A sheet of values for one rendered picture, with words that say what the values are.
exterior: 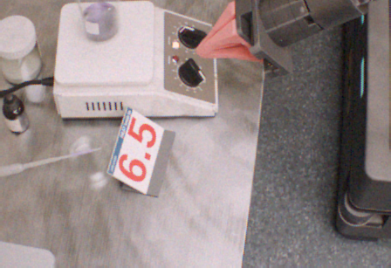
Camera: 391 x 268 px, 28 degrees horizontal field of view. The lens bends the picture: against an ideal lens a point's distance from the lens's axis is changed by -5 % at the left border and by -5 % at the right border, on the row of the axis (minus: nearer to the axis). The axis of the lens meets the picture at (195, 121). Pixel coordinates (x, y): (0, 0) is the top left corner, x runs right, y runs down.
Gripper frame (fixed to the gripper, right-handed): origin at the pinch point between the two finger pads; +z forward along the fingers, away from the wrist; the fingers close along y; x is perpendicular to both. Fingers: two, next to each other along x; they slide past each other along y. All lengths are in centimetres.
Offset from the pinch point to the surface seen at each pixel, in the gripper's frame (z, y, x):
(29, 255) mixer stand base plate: 24.4, 19.8, -2.8
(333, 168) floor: 30, -28, 89
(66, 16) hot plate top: 16.4, -9.0, -6.8
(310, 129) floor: 34, -39, 86
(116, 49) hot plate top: 11.2, -3.8, -2.6
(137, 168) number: 13.7, 8.5, 4.6
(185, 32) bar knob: 6.2, -7.7, 4.3
